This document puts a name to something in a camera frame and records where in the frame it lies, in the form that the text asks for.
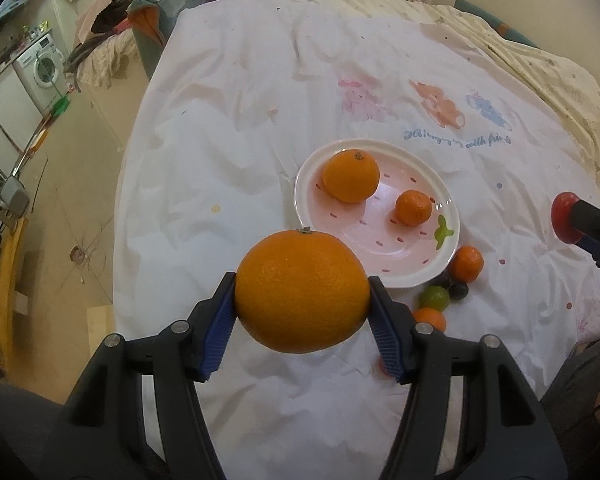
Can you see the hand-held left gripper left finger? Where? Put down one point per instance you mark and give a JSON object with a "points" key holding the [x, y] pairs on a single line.
{"points": [[217, 335]]}

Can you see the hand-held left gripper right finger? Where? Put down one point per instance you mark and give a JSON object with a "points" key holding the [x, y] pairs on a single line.
{"points": [[385, 340]]}

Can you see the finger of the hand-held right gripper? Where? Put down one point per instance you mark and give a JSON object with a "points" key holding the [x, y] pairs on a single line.
{"points": [[597, 220], [597, 250]]}

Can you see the red tomato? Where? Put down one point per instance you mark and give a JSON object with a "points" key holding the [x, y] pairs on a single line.
{"points": [[562, 217], [382, 366]]}

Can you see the small mandarin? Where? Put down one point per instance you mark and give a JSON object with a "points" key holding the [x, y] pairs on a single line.
{"points": [[413, 207], [430, 317], [466, 263]]}

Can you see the green lime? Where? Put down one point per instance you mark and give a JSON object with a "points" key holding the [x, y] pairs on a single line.
{"points": [[434, 297]]}

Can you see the dark purple plum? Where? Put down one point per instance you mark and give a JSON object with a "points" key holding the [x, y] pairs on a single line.
{"points": [[459, 291]]}

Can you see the large orange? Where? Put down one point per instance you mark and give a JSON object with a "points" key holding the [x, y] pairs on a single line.
{"points": [[351, 176], [302, 290]]}

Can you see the pink strawberry-shaped ceramic plate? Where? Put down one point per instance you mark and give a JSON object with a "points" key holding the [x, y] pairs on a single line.
{"points": [[370, 232]]}

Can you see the person's grey trousers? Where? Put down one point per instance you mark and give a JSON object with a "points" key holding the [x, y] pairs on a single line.
{"points": [[580, 385]]}

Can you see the white printed blanket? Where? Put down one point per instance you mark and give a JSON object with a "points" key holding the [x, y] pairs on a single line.
{"points": [[230, 160]]}

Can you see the teal cushion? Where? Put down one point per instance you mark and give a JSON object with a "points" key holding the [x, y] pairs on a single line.
{"points": [[510, 30]]}

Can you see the yellow wooden chair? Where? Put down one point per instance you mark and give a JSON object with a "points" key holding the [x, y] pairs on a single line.
{"points": [[7, 270]]}

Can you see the green dustpan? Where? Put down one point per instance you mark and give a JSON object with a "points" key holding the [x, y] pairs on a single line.
{"points": [[61, 106]]}

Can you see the white kitchen cabinet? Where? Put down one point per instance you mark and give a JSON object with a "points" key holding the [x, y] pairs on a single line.
{"points": [[5, 105]]}

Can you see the grey orange folded quilt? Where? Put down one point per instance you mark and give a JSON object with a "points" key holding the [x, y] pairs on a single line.
{"points": [[150, 25]]}

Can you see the white washing machine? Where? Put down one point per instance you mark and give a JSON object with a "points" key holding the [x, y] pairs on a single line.
{"points": [[42, 67]]}

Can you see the pile of clothes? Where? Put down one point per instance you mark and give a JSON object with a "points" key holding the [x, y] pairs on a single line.
{"points": [[110, 20]]}

